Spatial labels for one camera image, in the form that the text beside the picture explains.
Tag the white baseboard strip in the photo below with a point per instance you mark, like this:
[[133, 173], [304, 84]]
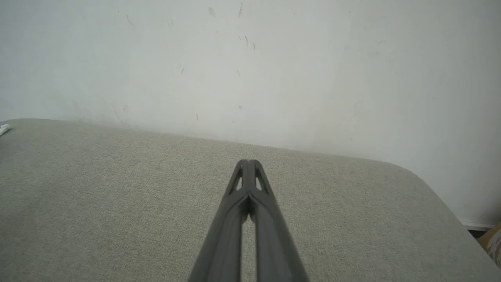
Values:
[[478, 226]]

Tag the blue garment with white band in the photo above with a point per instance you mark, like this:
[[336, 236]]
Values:
[[4, 129]]

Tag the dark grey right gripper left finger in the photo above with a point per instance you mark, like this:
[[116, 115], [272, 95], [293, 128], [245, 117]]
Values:
[[223, 243]]

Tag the grey fabric sofa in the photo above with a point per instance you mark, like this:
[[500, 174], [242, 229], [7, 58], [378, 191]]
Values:
[[117, 203]]

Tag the brown cardboard box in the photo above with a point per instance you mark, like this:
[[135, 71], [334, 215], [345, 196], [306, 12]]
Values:
[[492, 243]]

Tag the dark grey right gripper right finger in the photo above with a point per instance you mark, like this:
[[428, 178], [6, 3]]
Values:
[[274, 243]]

